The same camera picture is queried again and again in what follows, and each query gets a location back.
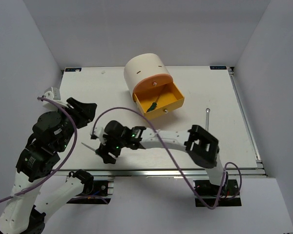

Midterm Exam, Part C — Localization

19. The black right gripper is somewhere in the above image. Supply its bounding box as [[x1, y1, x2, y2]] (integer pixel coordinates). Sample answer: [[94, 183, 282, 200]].
[[97, 132, 126, 164]]

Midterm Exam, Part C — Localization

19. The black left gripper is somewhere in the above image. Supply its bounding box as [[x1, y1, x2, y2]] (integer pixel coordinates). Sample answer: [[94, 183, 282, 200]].
[[55, 97, 98, 151]]

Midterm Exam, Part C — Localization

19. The large green-handled screwdriver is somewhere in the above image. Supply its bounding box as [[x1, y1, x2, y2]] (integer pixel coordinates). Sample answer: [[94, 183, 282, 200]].
[[81, 142, 98, 155]]

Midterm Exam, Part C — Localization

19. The long green screwdriver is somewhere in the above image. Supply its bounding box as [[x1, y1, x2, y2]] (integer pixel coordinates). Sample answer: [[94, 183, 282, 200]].
[[146, 88, 165, 113]]

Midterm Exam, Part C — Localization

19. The yellow drawer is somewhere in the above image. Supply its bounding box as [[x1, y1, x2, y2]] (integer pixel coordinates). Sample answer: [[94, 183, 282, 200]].
[[133, 82, 185, 120]]

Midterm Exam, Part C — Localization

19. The orange drawer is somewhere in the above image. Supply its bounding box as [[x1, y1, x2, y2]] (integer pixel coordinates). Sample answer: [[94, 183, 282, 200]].
[[133, 74, 173, 93]]

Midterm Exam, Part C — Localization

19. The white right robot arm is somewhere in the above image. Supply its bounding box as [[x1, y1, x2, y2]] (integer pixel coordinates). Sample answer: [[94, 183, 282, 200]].
[[91, 120, 229, 195]]

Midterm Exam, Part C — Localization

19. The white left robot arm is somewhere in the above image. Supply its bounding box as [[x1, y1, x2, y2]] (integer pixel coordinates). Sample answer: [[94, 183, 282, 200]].
[[0, 97, 97, 234]]

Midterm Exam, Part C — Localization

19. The cream drawer cabinet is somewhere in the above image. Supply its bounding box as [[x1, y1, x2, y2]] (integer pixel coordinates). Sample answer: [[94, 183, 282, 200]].
[[124, 53, 170, 98]]

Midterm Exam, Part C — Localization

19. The silver open-end wrench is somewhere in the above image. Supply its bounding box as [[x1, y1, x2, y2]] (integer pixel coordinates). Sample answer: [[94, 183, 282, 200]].
[[205, 108, 210, 131]]

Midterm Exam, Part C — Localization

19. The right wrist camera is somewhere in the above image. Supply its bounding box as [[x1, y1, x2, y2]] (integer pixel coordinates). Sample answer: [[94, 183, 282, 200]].
[[90, 126, 106, 145]]

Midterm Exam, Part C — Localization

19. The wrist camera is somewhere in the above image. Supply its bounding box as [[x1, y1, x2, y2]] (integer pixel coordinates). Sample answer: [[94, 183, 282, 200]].
[[42, 87, 67, 110], [90, 126, 106, 145]]

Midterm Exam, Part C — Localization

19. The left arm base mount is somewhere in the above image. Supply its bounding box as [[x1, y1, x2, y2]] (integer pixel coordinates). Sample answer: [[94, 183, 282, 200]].
[[67, 179, 114, 205]]

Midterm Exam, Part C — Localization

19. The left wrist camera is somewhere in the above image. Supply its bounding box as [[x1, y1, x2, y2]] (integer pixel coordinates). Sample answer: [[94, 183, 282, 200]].
[[42, 87, 67, 110]]

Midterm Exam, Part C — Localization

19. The aluminium table rail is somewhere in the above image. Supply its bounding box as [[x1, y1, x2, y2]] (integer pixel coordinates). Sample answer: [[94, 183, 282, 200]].
[[51, 168, 267, 178]]

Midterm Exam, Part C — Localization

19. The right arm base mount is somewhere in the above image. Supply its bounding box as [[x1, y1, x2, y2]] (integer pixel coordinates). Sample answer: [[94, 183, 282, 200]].
[[194, 179, 242, 208]]

